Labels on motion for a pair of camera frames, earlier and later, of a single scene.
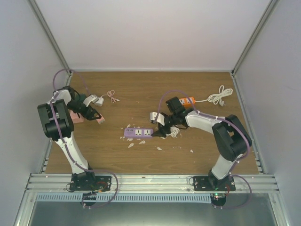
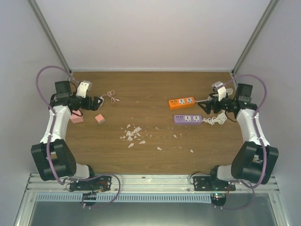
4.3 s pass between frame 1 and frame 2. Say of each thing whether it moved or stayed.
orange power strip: stayed
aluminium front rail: stayed
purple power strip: moved
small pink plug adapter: stayed
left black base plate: stayed
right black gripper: moved
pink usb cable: stayed
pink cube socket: stayed
